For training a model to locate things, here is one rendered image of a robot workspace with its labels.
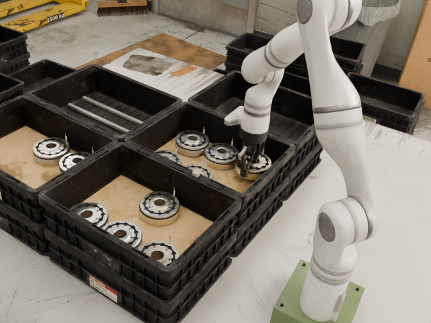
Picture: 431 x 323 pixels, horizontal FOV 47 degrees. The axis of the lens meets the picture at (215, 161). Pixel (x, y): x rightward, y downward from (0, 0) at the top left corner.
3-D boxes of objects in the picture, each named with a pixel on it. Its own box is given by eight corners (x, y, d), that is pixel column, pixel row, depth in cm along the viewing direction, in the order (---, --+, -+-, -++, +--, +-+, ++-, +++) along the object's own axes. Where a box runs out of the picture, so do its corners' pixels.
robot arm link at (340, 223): (342, 228, 92) (324, 284, 103) (384, 216, 95) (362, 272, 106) (317, 195, 99) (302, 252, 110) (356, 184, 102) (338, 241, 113)
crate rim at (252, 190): (296, 152, 144) (297, 145, 143) (243, 206, 123) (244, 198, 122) (185, 106, 160) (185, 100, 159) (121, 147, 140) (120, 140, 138)
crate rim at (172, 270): (243, 206, 123) (244, 198, 122) (169, 282, 102) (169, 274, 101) (121, 147, 139) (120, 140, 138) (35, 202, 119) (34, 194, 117)
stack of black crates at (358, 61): (353, 111, 323) (372, 45, 296) (337, 134, 298) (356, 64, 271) (292, 92, 338) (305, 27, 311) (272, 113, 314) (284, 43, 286)
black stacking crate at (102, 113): (183, 131, 166) (184, 101, 159) (122, 173, 145) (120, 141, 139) (95, 93, 182) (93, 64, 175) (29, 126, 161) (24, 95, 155)
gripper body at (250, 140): (259, 136, 129) (254, 165, 134) (274, 122, 135) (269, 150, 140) (235, 125, 132) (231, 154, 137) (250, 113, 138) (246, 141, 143)
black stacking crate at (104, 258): (238, 234, 129) (243, 200, 122) (168, 311, 108) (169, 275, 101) (122, 174, 145) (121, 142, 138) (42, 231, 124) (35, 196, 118)
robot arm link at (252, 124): (238, 110, 140) (241, 91, 136) (274, 124, 135) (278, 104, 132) (222, 124, 133) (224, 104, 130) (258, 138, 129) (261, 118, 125)
